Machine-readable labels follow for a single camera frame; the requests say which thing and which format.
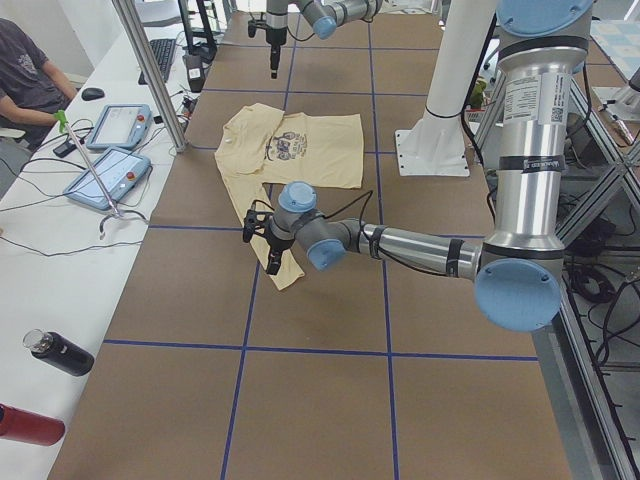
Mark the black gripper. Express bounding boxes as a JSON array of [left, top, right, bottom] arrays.
[[248, 13, 286, 79], [242, 200, 283, 275]]

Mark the cream long-sleeve printed shirt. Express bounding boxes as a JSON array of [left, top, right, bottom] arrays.
[[215, 104, 364, 290]]

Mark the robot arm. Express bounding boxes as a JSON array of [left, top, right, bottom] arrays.
[[247, 0, 383, 79], [243, 1, 592, 332]]

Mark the black power adapter with label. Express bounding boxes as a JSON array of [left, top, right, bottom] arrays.
[[183, 54, 206, 93]]

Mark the black keyboard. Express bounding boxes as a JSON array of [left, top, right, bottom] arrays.
[[149, 38, 176, 83]]

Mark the far blue teach pendant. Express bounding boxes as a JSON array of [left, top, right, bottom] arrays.
[[85, 104, 153, 151]]

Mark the blue teach pendant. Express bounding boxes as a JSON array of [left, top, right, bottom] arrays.
[[63, 147, 151, 211], [85, 104, 153, 151]]

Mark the near blue teach pendant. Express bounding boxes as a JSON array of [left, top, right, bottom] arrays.
[[63, 147, 151, 211]]

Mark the black computer mouse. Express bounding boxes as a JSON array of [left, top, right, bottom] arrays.
[[81, 87, 105, 101]]

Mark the black smartphone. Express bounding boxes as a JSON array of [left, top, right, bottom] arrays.
[[53, 139, 77, 158]]

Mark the black water bottle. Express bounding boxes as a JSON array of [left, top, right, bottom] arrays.
[[23, 329, 94, 377]]

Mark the seated person in grey shirt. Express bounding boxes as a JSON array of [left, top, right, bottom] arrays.
[[1, 19, 77, 151]]

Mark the red water bottle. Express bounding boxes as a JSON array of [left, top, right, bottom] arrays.
[[1, 404, 66, 446]]

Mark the aluminium frame post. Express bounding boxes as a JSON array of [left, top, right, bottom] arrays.
[[112, 0, 187, 153]]

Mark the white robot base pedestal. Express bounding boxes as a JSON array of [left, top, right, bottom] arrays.
[[395, 0, 498, 177]]

